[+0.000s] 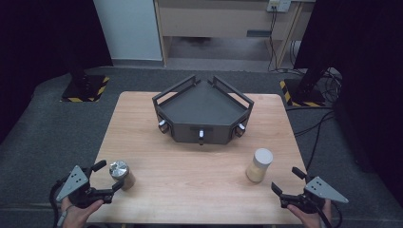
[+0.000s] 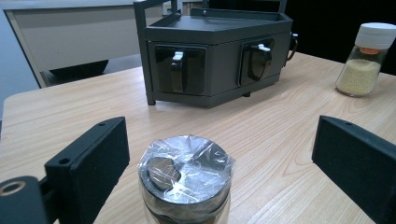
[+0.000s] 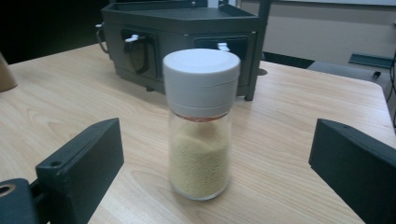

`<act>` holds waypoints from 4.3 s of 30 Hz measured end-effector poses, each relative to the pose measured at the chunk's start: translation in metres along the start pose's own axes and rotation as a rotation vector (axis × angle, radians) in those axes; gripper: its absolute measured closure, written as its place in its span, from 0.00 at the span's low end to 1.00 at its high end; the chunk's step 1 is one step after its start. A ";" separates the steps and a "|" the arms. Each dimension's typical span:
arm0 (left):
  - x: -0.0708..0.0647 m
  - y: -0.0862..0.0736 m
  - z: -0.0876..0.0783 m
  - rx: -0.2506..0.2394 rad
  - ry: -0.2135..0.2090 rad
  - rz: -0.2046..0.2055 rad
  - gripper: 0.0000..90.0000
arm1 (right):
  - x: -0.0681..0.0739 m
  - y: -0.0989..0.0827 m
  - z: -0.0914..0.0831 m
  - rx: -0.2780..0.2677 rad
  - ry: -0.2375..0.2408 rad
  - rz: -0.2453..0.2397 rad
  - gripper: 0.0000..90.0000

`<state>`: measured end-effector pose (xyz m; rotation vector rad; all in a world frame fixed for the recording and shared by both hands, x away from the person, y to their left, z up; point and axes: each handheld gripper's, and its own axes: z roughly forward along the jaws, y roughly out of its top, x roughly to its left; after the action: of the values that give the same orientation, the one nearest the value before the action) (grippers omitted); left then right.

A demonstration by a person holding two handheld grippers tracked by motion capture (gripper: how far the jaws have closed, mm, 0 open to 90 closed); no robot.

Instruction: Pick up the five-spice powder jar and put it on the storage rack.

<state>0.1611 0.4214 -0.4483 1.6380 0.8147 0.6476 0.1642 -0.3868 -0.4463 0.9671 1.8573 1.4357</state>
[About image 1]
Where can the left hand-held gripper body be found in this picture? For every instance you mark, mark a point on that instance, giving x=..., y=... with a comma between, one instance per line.
x=77, y=183

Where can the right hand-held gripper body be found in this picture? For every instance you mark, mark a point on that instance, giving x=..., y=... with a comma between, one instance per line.
x=320, y=190

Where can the silver-lidded brown spice jar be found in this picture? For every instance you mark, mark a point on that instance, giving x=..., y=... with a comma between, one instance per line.
x=122, y=174

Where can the white-lidded beige powder jar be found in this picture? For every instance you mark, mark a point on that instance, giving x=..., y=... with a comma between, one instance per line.
x=259, y=166

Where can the black corner rack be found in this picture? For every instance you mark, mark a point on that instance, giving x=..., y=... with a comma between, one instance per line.
x=202, y=107

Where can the person's right hand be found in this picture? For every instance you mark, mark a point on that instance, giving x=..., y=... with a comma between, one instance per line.
x=310, y=218

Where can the person's left hand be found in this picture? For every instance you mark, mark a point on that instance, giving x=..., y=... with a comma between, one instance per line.
x=79, y=215

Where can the black stand base striped tape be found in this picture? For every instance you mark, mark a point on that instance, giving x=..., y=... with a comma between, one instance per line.
x=83, y=90
x=304, y=96

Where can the black curtain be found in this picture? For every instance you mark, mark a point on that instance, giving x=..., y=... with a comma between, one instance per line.
x=370, y=79
x=38, y=41

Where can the white power outlet strip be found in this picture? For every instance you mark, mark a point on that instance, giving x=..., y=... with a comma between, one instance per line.
x=278, y=5

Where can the light wooden cabinet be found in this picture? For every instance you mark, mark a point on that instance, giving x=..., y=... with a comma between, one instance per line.
x=215, y=20

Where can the white wall panel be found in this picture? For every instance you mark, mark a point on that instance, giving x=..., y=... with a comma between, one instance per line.
x=126, y=28

